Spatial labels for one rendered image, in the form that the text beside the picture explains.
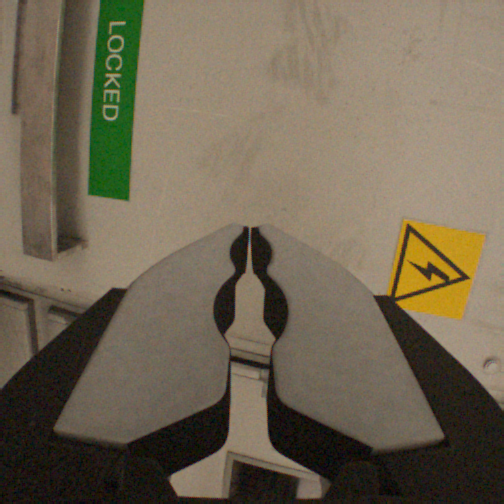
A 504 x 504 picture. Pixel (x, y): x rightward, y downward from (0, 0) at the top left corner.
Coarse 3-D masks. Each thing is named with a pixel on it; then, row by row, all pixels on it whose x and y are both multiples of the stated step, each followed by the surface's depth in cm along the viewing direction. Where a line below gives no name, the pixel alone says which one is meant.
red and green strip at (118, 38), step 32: (128, 0) 23; (128, 32) 24; (96, 64) 25; (128, 64) 24; (96, 96) 25; (128, 96) 25; (96, 128) 26; (128, 128) 25; (96, 160) 27; (128, 160) 26; (96, 192) 27; (128, 192) 27
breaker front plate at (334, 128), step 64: (0, 0) 25; (192, 0) 22; (256, 0) 21; (320, 0) 20; (384, 0) 19; (448, 0) 18; (0, 64) 27; (64, 64) 25; (192, 64) 23; (256, 64) 22; (320, 64) 21; (384, 64) 20; (448, 64) 19; (0, 128) 28; (64, 128) 27; (192, 128) 24; (256, 128) 23; (320, 128) 22; (384, 128) 21; (448, 128) 20; (0, 192) 30; (64, 192) 28; (192, 192) 25; (256, 192) 24; (320, 192) 23; (384, 192) 22; (448, 192) 21; (0, 256) 32; (128, 256) 28; (384, 256) 23; (256, 320) 27; (448, 320) 23
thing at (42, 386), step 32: (96, 320) 8; (64, 352) 7; (32, 384) 6; (64, 384) 6; (0, 416) 6; (32, 416) 6; (0, 448) 5; (32, 448) 5; (64, 448) 5; (96, 448) 6; (0, 480) 5; (32, 480) 5; (64, 480) 5; (96, 480) 5
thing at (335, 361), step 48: (288, 240) 11; (288, 288) 9; (336, 288) 9; (288, 336) 8; (336, 336) 8; (384, 336) 8; (288, 384) 7; (336, 384) 7; (384, 384) 7; (288, 432) 7; (336, 432) 6; (384, 432) 6; (432, 432) 6
